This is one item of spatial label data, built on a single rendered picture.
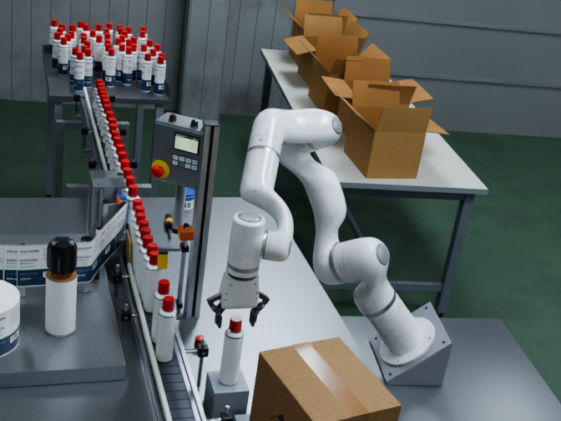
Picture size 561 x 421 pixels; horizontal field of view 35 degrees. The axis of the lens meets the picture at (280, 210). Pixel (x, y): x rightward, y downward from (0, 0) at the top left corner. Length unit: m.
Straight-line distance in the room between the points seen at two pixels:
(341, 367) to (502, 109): 5.65
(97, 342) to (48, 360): 0.16
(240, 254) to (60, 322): 0.68
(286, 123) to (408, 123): 1.84
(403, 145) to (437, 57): 3.15
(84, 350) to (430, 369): 1.03
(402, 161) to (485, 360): 1.56
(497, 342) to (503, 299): 2.04
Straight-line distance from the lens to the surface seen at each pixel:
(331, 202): 2.52
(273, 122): 2.38
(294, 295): 3.08
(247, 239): 2.19
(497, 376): 2.91
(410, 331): 2.71
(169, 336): 2.54
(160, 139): 2.65
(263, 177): 2.29
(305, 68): 5.58
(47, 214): 3.48
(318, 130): 2.45
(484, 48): 7.47
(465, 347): 3.00
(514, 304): 5.10
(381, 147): 4.21
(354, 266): 2.52
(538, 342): 4.82
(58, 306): 2.62
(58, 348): 2.63
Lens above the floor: 2.40
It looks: 25 degrees down
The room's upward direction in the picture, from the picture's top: 8 degrees clockwise
